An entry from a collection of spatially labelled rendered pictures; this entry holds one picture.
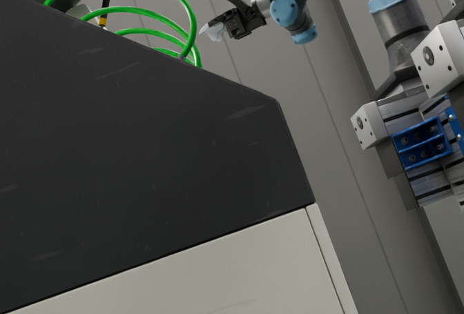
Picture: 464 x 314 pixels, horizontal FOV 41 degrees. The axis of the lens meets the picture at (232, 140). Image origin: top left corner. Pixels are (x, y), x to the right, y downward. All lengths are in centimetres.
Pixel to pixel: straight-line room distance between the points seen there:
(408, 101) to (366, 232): 183
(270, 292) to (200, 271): 10
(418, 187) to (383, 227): 184
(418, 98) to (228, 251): 79
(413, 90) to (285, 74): 189
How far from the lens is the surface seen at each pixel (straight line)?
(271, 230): 88
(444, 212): 330
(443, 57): 106
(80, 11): 179
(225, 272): 89
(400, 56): 159
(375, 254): 331
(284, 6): 170
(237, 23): 190
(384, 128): 150
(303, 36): 182
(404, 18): 161
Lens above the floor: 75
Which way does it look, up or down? 10 degrees up
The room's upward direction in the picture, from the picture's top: 20 degrees counter-clockwise
